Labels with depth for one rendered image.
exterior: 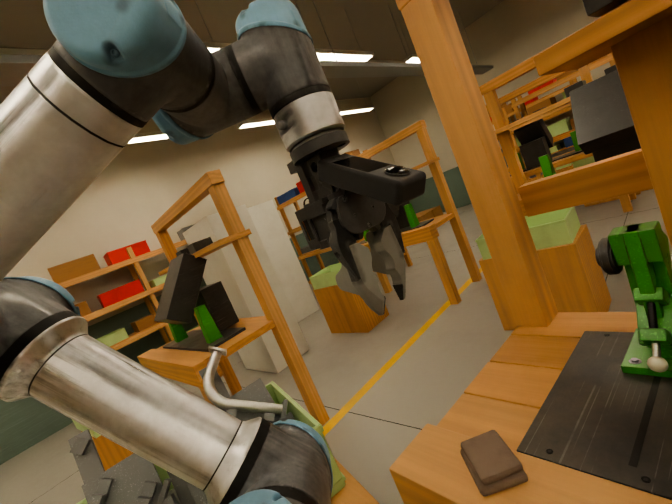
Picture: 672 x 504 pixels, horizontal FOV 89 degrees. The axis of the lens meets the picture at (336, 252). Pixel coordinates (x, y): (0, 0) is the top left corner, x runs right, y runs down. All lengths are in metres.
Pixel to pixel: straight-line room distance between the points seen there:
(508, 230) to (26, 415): 6.83
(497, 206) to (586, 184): 0.20
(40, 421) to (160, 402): 6.62
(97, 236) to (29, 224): 6.87
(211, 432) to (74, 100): 0.37
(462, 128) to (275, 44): 0.72
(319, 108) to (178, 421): 0.40
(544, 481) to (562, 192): 0.68
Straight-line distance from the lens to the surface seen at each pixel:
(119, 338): 6.54
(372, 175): 0.34
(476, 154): 1.04
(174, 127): 0.44
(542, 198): 1.10
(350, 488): 1.00
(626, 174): 1.05
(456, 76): 1.05
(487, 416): 0.88
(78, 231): 7.23
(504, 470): 0.70
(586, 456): 0.75
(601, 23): 0.83
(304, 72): 0.41
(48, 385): 0.54
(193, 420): 0.50
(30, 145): 0.34
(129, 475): 1.18
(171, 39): 0.31
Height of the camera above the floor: 1.41
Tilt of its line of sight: 6 degrees down
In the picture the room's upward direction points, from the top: 23 degrees counter-clockwise
